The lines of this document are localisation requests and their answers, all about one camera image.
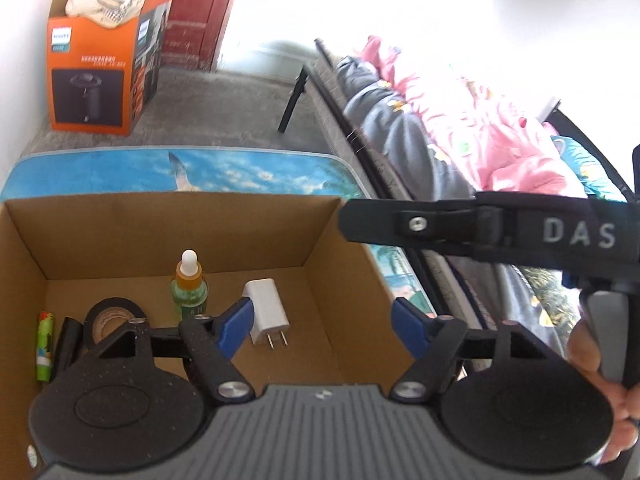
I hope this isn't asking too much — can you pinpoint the green dropper bottle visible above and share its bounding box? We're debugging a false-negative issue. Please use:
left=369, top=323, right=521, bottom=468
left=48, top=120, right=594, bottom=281
left=170, top=249, right=208, bottom=320

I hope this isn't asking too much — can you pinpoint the white USB charger plug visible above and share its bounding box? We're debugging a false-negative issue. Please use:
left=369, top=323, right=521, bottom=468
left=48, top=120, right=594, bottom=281
left=243, top=278, right=290, bottom=350

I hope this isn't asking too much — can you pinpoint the black electrical tape roll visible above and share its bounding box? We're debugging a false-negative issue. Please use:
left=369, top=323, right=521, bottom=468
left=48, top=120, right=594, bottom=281
left=84, top=297, right=146, bottom=350

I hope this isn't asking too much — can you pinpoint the black cylindrical flashlight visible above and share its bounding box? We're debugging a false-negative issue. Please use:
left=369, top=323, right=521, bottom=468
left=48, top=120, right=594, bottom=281
left=51, top=318, right=84, bottom=380

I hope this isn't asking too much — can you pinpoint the green lip balm tube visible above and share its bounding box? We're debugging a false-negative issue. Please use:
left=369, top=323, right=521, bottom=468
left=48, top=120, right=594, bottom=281
left=36, top=312, right=54, bottom=382

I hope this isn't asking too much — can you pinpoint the person's right hand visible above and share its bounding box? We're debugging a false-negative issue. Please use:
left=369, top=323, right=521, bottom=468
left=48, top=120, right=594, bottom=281
left=567, top=320, right=639, bottom=464

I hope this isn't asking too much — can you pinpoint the grey patterned quilt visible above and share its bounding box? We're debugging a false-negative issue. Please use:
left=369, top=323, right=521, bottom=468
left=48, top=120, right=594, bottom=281
left=335, top=58, right=579, bottom=356

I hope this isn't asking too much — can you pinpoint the open brown cardboard box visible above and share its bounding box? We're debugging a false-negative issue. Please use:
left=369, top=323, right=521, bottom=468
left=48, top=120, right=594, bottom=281
left=1, top=192, right=412, bottom=479

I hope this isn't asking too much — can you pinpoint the pink floral blanket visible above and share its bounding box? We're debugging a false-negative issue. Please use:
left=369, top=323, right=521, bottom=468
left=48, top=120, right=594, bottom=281
left=361, top=36, right=586, bottom=198

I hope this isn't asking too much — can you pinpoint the orange Philips box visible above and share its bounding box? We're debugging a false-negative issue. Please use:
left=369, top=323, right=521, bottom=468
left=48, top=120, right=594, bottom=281
left=46, top=0, right=172, bottom=136

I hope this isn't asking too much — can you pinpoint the dark red wooden door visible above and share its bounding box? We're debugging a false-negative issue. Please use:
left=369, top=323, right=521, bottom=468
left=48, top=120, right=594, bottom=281
left=162, top=0, right=232, bottom=72

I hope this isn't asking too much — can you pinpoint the black metal bed frame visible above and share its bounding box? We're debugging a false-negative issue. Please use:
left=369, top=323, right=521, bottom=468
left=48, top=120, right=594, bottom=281
left=276, top=37, right=482, bottom=376

